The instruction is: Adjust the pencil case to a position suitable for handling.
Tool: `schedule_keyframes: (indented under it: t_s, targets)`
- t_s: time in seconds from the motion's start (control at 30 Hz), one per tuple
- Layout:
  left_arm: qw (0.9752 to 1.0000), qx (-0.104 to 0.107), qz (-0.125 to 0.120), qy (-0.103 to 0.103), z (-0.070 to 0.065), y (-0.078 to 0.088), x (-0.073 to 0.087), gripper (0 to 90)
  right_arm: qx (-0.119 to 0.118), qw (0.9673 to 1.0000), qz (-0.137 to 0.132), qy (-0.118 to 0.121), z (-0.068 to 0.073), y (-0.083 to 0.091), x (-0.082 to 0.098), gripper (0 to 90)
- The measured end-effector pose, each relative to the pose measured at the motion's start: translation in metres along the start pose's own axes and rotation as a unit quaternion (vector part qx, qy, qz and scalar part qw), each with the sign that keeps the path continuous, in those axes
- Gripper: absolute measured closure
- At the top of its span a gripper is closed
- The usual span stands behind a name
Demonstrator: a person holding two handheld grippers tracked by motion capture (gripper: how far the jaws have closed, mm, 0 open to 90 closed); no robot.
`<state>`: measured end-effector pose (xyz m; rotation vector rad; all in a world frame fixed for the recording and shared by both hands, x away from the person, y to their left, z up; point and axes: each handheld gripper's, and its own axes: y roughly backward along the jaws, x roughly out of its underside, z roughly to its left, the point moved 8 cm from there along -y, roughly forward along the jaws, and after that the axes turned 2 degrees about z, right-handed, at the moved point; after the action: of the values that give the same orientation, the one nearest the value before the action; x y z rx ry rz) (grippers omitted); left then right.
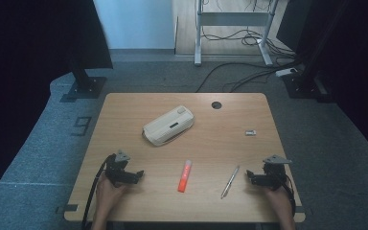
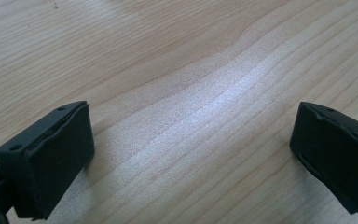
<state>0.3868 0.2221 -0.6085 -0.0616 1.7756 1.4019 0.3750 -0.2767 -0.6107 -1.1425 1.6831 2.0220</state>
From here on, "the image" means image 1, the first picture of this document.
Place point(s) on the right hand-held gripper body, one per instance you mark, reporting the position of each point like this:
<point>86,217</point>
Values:
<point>274,174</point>

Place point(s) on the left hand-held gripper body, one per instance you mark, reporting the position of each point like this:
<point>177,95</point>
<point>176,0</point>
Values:
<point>116,167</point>

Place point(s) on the orange highlighter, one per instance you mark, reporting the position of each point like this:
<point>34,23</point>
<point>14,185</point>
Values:
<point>184,177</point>

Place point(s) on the cream fabric pencil case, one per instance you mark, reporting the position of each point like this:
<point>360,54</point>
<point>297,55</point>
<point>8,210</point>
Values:
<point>167,126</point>

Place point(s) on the person's right hand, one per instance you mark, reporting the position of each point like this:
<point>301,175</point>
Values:
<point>278,198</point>

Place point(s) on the person's left hand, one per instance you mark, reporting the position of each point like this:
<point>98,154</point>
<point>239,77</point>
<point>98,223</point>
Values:
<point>107,191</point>

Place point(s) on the silver pen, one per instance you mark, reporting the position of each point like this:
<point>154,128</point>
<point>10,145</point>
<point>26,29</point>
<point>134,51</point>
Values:
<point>230,182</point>

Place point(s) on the black tape floor number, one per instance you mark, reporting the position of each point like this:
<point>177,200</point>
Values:
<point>82,126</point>

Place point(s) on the round black table grommet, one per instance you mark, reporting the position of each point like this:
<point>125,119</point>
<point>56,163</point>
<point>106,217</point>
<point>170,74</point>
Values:
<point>216,105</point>

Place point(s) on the white power strip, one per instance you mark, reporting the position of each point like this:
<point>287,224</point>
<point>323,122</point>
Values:
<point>286,72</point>

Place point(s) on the dark curtain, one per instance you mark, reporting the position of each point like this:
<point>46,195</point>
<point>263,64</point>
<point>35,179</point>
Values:
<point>28,48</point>
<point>357,64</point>

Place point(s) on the black stand with base plate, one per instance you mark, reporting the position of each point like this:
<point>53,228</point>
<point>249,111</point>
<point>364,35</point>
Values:
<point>84,86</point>
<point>305,86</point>

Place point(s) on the white metal desk frame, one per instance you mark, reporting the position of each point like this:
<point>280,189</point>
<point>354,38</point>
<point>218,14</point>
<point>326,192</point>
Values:
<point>233,19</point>

